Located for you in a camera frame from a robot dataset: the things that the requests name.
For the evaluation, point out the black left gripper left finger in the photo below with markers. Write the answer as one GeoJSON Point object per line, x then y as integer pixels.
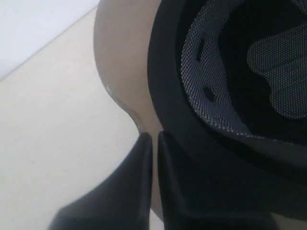
{"type": "Point", "coordinates": [121, 202]}

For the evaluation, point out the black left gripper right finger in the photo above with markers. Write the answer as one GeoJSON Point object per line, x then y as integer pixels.
{"type": "Point", "coordinates": [222, 190]}

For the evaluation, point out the black helmet with tinted visor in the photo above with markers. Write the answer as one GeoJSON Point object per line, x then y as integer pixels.
{"type": "Point", "coordinates": [227, 73]}

